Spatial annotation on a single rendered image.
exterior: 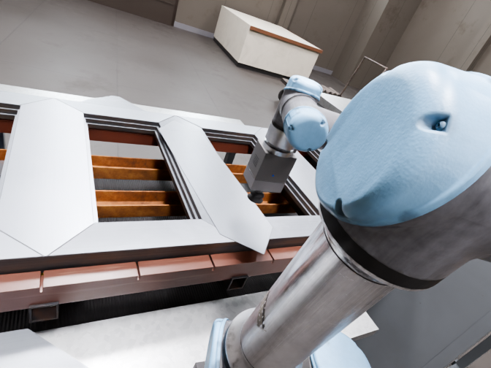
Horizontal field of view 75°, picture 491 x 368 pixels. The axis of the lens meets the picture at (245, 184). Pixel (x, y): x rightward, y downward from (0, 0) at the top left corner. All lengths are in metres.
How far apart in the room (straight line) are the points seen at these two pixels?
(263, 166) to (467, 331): 0.99
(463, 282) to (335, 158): 1.19
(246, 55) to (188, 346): 6.35
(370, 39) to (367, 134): 9.88
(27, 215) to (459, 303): 1.36
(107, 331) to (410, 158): 0.76
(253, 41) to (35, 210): 6.28
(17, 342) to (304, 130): 0.67
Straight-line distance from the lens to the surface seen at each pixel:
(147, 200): 1.17
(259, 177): 0.74
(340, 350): 0.58
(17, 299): 0.76
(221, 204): 0.94
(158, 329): 0.86
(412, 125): 0.20
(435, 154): 0.19
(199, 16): 8.91
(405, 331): 1.57
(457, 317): 1.44
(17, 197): 0.87
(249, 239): 0.87
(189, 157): 1.13
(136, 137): 1.33
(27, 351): 0.79
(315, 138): 0.58
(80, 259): 0.75
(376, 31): 10.13
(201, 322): 0.89
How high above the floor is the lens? 1.41
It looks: 30 degrees down
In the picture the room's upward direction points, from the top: 22 degrees clockwise
